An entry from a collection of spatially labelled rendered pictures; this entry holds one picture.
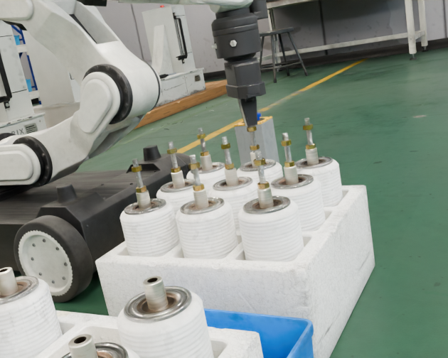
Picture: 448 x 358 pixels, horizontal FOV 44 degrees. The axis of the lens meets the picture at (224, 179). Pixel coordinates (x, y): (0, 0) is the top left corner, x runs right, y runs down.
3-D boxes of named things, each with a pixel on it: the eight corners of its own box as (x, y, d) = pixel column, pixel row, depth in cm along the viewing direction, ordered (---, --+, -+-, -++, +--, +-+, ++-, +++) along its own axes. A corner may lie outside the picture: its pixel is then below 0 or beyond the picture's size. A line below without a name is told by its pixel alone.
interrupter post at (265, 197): (276, 204, 88) (272, 185, 87) (272, 209, 86) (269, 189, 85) (262, 205, 89) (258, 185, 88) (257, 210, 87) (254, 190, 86)
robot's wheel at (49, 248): (25, 300, 132) (2, 221, 127) (41, 290, 136) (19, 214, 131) (88, 307, 122) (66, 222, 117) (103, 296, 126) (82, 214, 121)
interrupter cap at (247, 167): (282, 165, 111) (282, 162, 110) (248, 175, 108) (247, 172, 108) (267, 160, 117) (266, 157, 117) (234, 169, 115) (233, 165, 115)
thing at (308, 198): (279, 268, 107) (265, 179, 102) (330, 261, 106) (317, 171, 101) (281, 290, 98) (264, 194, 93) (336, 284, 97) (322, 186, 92)
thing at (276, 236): (317, 294, 94) (302, 194, 90) (306, 324, 86) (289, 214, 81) (264, 293, 98) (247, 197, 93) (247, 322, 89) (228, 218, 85)
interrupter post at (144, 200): (143, 212, 97) (139, 194, 96) (136, 209, 99) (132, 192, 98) (154, 207, 98) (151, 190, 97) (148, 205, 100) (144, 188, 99)
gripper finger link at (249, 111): (244, 127, 110) (239, 96, 108) (259, 123, 110) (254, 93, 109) (246, 128, 108) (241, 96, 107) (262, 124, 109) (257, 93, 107)
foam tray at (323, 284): (116, 349, 102) (94, 261, 98) (214, 259, 135) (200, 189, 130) (320, 378, 83) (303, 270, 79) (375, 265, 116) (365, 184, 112)
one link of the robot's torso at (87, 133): (-9, 155, 151) (92, 57, 124) (45, 138, 167) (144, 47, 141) (23, 204, 151) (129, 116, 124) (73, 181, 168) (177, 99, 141)
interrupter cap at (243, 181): (223, 194, 98) (222, 191, 98) (206, 187, 105) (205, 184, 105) (260, 183, 101) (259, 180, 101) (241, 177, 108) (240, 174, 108)
